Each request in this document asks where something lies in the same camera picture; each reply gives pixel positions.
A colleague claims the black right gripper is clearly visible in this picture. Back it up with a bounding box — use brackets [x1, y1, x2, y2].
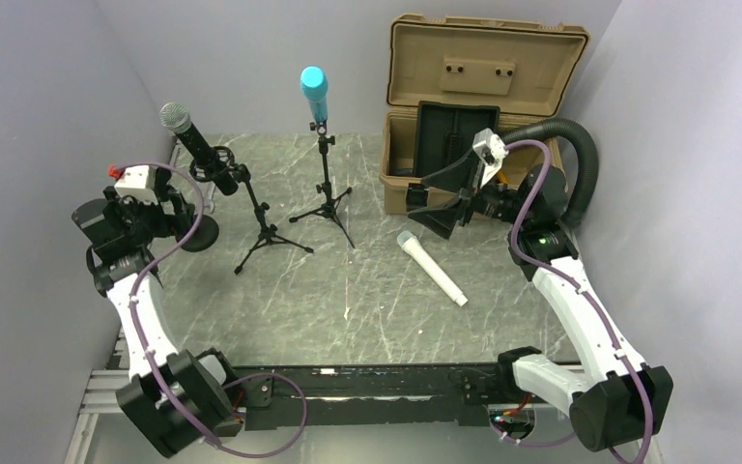
[409, 146, 530, 239]

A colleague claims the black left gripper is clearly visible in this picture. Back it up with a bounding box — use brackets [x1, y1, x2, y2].
[104, 188, 193, 246]

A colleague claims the white microphone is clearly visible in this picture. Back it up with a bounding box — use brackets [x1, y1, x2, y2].
[397, 230, 469, 307]

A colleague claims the black round base mic stand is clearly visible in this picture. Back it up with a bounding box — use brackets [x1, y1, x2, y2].
[167, 188, 220, 252]

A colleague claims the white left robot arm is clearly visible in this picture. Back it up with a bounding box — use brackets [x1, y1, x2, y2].
[71, 187, 240, 457]

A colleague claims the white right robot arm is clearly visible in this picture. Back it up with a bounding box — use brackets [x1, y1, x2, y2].
[408, 149, 673, 462]

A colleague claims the black microphone silver grille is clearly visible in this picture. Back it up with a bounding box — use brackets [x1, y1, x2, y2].
[159, 102, 239, 195]

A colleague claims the black tripod stand centre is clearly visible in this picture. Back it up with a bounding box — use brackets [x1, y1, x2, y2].
[288, 121, 356, 248]

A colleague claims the black tripod stand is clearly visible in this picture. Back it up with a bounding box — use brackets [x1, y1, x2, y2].
[288, 121, 356, 248]
[189, 145, 314, 275]

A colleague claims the black tripod stand left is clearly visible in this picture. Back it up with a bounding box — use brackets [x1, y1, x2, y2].
[189, 145, 314, 275]

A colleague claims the cyan microphone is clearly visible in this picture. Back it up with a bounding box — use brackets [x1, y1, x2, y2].
[300, 66, 328, 125]

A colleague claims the black tool tray insert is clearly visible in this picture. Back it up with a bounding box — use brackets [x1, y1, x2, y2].
[413, 101, 500, 178]

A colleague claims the tan plastic toolbox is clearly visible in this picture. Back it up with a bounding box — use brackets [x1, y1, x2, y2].
[379, 14, 590, 215]

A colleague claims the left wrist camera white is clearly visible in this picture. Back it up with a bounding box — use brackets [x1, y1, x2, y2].
[109, 165, 158, 205]

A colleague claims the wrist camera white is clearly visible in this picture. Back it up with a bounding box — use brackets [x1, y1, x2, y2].
[471, 128, 509, 188]
[109, 165, 158, 205]

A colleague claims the yellow handled screwdriver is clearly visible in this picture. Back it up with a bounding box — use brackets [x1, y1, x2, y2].
[496, 170, 509, 188]

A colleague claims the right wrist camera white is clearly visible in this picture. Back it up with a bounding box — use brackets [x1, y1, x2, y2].
[471, 128, 509, 188]

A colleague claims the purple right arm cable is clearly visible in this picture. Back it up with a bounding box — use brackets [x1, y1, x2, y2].
[489, 139, 655, 464]

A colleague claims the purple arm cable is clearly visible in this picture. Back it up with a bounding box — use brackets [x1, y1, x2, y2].
[489, 139, 655, 464]
[124, 162, 309, 460]

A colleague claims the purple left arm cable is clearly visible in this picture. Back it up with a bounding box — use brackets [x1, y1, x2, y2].
[124, 162, 309, 460]

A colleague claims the black corrugated hose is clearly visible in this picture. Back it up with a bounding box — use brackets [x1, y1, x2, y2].
[501, 117, 600, 228]

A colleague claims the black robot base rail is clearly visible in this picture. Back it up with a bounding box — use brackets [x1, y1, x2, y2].
[175, 362, 555, 431]

